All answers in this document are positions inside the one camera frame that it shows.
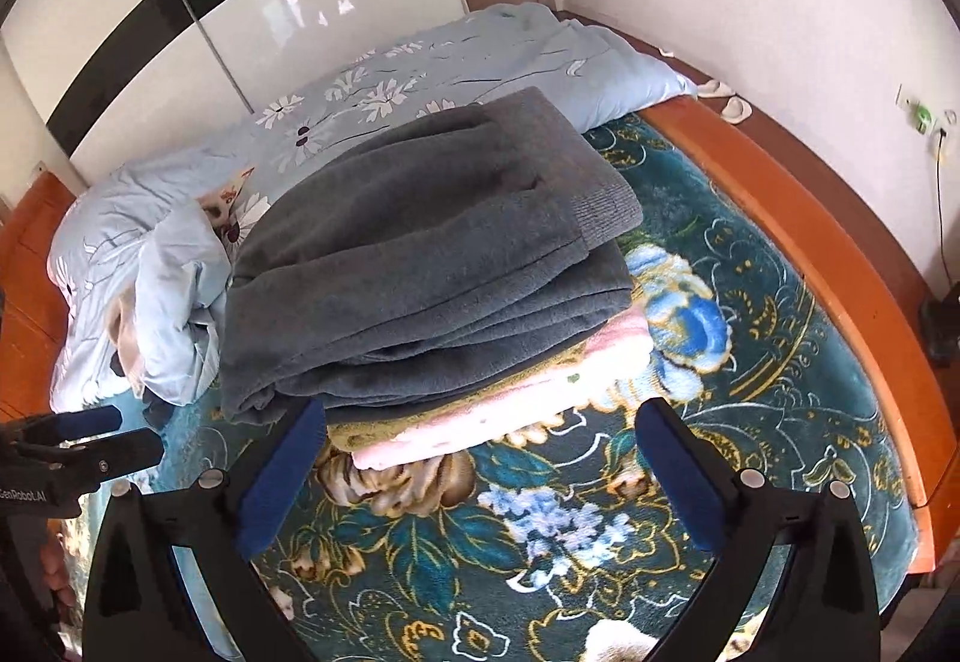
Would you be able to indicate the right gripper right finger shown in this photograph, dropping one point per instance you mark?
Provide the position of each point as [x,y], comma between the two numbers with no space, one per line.
[824,606]

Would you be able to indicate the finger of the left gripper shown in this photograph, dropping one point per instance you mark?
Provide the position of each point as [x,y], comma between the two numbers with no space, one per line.
[113,457]
[58,428]

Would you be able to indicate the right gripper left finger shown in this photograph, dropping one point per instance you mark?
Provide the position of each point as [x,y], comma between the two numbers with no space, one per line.
[137,607]

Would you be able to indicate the grey sweatpants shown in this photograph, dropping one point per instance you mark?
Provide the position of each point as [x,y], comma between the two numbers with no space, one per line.
[427,263]

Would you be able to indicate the beige garment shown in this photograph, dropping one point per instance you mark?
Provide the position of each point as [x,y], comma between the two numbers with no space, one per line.
[127,360]

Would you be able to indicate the light blue floral quilt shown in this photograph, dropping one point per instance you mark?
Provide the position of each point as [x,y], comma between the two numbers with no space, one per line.
[590,73]

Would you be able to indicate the light blue shirt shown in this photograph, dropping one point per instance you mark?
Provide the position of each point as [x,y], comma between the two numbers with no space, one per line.
[180,296]

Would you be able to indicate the pink folded garment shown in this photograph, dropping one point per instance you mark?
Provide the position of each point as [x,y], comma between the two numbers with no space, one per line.
[623,343]

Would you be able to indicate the orange wooden bed frame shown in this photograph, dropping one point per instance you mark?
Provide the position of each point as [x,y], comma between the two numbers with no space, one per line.
[825,256]

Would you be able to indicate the white wall socket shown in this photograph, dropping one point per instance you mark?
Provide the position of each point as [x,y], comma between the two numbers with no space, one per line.
[920,117]

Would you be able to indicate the white slippers on bed frame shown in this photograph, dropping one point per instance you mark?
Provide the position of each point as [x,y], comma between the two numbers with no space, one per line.
[735,109]

